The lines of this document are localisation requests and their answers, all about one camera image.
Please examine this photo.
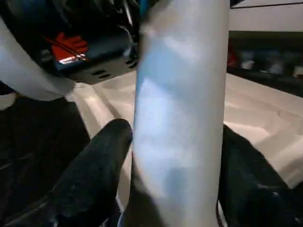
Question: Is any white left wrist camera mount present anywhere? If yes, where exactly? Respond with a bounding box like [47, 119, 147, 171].
[0, 16, 77, 102]

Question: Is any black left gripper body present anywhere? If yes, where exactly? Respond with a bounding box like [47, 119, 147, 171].
[0, 0, 140, 85]

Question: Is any white glass door cabinet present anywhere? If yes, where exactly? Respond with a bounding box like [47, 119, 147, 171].
[227, 0, 303, 78]

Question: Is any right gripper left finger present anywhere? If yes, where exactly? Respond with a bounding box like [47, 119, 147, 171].
[4, 118, 134, 227]

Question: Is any white plastic table top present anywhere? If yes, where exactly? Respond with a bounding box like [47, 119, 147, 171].
[66, 73, 303, 213]

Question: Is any white plastic table leg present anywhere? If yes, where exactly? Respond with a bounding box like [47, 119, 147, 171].
[123, 0, 231, 227]

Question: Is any black glossy mat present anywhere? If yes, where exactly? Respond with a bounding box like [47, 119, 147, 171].
[0, 78, 303, 227]

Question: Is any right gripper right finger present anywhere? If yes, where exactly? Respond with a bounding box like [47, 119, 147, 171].
[216, 124, 303, 227]

